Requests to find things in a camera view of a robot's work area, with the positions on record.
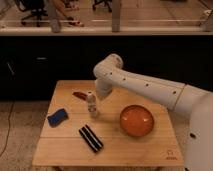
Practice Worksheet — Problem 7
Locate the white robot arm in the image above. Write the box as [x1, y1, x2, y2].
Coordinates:
[93, 54, 213, 171]

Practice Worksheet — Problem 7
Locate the wooden table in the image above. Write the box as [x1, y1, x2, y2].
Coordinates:
[33, 80, 183, 167]

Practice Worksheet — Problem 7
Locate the person's foot with shoe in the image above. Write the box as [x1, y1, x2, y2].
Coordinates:
[67, 17, 84, 27]

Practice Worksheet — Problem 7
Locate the black striped rectangular block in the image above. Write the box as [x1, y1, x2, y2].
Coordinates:
[79, 125, 104, 153]

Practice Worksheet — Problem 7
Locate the orange bowl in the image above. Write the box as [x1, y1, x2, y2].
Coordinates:
[120, 105, 154, 137]

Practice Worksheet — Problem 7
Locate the blue sponge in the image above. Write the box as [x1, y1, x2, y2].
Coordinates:
[47, 109, 68, 127]

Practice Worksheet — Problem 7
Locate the clear plastic bottle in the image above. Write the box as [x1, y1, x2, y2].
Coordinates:
[86, 91, 98, 117]

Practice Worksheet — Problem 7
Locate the black office chair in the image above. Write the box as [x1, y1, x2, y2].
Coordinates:
[14, 0, 47, 27]
[91, 0, 113, 14]

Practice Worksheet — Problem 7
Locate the black cable left floor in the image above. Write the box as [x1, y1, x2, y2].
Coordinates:
[0, 99, 16, 158]

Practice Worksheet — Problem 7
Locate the red brown small object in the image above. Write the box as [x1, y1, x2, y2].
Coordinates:
[73, 92, 87, 100]

